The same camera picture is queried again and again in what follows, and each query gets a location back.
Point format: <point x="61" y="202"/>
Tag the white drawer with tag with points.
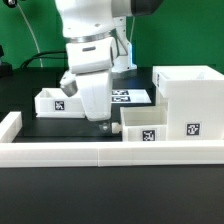
<point x="54" y="103"/>
<point x="141" y="124"/>

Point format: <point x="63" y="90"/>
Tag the white U-shaped table fence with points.
<point x="101" y="154"/>

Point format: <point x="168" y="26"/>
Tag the white front drawer with tag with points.
<point x="141" y="124"/>

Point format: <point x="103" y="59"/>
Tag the white drawer cabinet box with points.
<point x="194" y="100"/>

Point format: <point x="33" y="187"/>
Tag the black device at left edge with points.
<point x="5" y="68"/>

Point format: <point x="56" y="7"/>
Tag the white fiducial marker sheet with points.
<point x="130" y="96"/>

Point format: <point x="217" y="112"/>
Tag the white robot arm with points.
<point x="96" y="41"/>

